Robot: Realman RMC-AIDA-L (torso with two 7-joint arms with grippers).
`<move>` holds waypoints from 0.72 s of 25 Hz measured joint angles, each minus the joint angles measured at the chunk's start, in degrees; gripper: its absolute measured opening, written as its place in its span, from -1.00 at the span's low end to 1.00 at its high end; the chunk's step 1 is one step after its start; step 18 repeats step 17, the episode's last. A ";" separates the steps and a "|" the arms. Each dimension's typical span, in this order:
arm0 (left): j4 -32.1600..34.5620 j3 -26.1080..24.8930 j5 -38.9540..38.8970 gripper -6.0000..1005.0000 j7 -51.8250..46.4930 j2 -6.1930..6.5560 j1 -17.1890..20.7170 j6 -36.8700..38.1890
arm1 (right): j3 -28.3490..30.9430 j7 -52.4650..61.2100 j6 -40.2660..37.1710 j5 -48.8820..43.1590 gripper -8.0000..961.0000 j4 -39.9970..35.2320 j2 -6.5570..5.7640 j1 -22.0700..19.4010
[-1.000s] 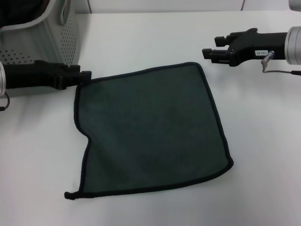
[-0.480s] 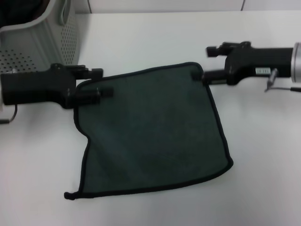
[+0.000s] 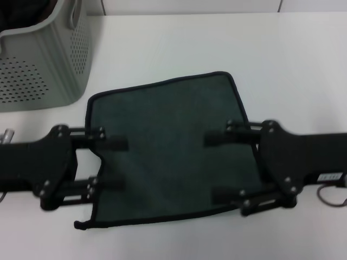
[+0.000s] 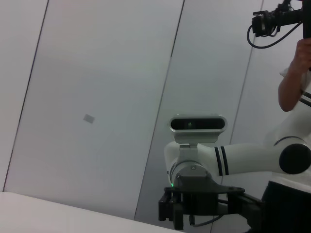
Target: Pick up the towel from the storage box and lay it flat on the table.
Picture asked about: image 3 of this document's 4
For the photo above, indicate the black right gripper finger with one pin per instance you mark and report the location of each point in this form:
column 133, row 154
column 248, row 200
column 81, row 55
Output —
column 230, row 195
column 230, row 136

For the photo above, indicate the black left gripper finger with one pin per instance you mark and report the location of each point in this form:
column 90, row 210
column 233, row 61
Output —
column 108, row 142
column 105, row 184

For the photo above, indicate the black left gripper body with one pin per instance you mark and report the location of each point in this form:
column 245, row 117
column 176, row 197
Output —
column 40, row 162

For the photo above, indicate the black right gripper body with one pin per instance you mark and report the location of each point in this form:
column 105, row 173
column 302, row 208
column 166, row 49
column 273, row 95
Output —
column 298, row 157

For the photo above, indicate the green and yellow towel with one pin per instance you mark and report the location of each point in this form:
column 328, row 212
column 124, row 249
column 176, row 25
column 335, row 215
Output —
column 168, row 122

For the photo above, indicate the grey perforated storage basket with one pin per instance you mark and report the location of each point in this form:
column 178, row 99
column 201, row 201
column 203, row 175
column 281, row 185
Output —
column 54, row 67

